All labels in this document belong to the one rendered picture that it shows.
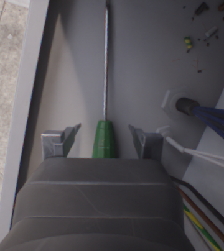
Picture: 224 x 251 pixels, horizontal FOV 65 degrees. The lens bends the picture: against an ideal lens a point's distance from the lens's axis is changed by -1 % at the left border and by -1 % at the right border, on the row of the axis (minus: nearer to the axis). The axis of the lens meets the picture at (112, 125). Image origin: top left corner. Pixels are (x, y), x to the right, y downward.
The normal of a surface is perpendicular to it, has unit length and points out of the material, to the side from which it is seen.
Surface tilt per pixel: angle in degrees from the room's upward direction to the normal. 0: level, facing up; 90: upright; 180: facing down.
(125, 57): 0
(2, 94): 0
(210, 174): 90
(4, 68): 0
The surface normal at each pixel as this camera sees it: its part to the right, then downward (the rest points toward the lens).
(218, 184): -0.93, -0.20
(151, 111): 0.24, 0.33
